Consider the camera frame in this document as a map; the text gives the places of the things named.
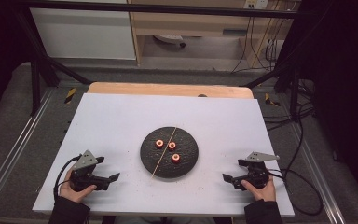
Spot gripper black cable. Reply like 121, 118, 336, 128
52, 154, 82, 201
268, 168, 324, 217

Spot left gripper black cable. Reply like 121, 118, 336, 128
52, 154, 82, 201

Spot wooden table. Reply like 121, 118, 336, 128
87, 81, 255, 100

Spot white board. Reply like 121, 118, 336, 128
32, 92, 296, 218

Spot aluminium rail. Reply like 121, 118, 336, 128
292, 123, 347, 224
0, 89, 54, 204

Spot hanging black cables bundle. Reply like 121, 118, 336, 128
231, 13, 282, 75

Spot black round plate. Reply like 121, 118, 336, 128
140, 126, 200, 179

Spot white cabinet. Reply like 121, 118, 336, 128
29, 0, 137, 61

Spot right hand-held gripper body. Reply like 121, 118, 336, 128
232, 151, 281, 191

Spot white power strip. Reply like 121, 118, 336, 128
243, 0, 270, 10

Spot person's left hand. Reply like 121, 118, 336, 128
58, 167, 98, 204

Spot grey chair base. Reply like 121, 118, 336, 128
153, 34, 187, 49

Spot person's right hand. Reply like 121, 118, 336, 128
241, 175, 277, 203

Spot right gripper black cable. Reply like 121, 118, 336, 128
268, 168, 324, 217

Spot yellow black striped tape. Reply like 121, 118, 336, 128
264, 92, 282, 107
63, 87, 77, 105

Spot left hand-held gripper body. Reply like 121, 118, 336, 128
69, 149, 111, 192

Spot black metal frame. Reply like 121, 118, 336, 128
12, 0, 303, 118

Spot thin wooden skewer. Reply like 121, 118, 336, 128
150, 126, 178, 179

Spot black floor cables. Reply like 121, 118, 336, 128
263, 78, 316, 133

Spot light wooden desk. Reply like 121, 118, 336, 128
127, 0, 299, 71

